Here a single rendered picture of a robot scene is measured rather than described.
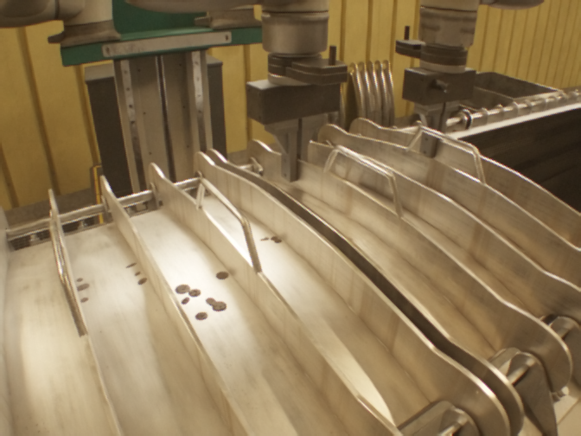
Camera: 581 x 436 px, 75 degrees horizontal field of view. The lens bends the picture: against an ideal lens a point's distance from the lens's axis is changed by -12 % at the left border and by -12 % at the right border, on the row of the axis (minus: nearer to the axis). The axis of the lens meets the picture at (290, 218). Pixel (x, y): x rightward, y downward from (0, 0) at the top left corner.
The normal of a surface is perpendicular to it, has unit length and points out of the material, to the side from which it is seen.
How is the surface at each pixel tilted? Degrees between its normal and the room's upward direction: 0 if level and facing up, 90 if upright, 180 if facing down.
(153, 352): 5
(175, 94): 90
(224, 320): 5
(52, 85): 90
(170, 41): 90
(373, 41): 90
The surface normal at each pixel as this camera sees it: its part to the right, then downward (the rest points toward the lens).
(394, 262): 0.06, -0.81
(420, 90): -0.85, 0.27
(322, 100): 0.54, 0.43
